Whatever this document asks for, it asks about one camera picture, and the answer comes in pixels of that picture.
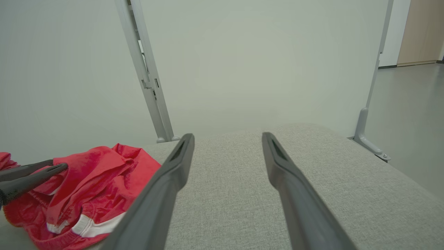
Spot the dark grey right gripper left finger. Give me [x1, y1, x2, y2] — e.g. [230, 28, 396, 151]
[99, 133, 195, 250]

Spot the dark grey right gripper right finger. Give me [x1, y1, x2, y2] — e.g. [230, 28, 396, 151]
[262, 132, 358, 250]

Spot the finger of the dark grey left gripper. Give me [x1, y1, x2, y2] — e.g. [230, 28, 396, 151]
[0, 159, 54, 182]
[0, 163, 69, 207]

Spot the red garment with white band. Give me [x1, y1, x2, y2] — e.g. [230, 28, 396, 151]
[0, 143, 162, 250]

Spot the light wooden door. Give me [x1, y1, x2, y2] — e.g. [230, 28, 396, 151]
[396, 0, 444, 67]

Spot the grey double partition post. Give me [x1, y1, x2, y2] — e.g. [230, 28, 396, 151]
[114, 0, 181, 143]

